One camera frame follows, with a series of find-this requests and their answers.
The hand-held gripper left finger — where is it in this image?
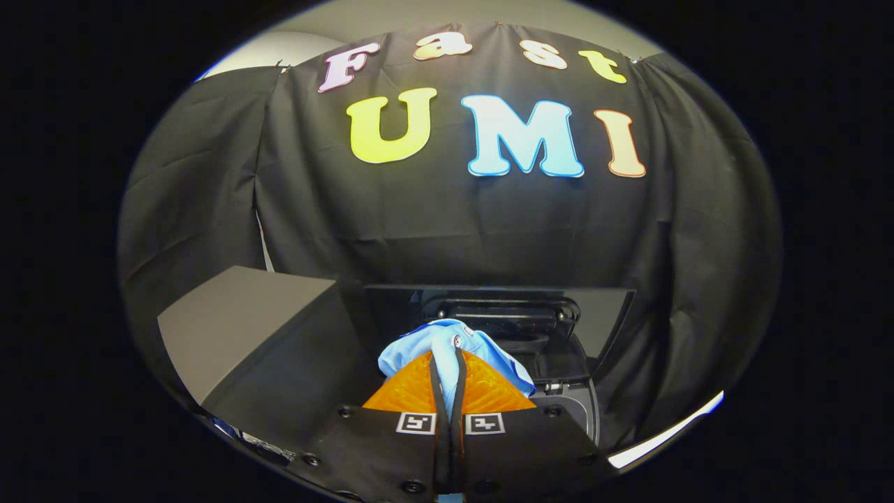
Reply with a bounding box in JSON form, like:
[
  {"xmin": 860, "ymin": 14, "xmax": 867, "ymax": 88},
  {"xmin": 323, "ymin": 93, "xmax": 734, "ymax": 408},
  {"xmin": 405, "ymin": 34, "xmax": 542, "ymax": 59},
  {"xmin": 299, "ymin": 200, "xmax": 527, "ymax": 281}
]
[{"xmin": 290, "ymin": 349, "xmax": 449, "ymax": 503}]

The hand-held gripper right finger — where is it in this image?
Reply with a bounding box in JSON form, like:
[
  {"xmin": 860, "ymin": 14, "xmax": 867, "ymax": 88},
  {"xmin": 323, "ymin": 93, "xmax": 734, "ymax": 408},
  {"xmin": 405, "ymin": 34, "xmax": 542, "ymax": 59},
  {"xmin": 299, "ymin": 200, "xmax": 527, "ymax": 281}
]
[{"xmin": 448, "ymin": 349, "xmax": 617, "ymax": 503}]

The light blue polo shirt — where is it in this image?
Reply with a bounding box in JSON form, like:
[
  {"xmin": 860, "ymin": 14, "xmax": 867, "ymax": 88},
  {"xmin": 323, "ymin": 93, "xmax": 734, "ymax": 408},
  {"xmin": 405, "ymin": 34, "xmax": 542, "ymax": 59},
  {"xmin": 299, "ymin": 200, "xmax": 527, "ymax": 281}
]
[{"xmin": 377, "ymin": 318, "xmax": 537, "ymax": 503}]

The white board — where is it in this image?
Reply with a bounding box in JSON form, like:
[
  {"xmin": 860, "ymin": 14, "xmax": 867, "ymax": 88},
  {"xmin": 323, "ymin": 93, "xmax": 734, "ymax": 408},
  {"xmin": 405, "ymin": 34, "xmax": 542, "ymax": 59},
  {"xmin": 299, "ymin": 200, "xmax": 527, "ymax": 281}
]
[{"xmin": 608, "ymin": 391, "xmax": 725, "ymax": 469}]

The grey cabinet with dark top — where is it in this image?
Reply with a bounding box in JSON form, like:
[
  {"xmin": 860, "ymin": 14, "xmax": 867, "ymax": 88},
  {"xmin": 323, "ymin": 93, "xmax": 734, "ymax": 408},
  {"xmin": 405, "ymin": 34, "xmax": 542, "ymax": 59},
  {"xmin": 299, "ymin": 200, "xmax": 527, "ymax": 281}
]
[{"xmin": 157, "ymin": 265, "xmax": 383, "ymax": 448}]

